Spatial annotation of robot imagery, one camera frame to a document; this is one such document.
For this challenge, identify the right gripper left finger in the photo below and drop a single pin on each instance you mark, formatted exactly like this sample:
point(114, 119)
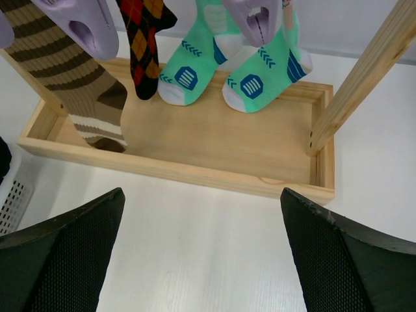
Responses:
point(60, 264)

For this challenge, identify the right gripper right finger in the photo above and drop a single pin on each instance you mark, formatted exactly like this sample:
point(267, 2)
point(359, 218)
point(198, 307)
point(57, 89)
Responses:
point(343, 265)

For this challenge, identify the black sport sock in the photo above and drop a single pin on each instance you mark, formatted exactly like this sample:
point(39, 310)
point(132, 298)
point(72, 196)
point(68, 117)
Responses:
point(5, 159)

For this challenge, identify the brown striped sock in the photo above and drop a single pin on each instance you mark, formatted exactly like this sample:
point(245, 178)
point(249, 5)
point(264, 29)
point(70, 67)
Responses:
point(92, 97)

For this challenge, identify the mint green sock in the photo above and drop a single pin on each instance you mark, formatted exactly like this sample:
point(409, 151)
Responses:
point(213, 39)
point(273, 68)

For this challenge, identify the purple round clip hanger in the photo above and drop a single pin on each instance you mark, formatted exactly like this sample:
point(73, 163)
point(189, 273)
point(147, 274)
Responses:
point(90, 23)

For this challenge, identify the black red argyle sock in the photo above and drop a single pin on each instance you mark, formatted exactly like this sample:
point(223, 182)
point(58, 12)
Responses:
point(142, 20)

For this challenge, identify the wooden hanger rack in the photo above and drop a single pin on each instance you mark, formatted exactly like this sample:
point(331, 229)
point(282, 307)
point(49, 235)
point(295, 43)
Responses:
point(288, 145)

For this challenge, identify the white plastic basket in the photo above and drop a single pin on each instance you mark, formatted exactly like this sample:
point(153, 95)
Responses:
point(16, 192)

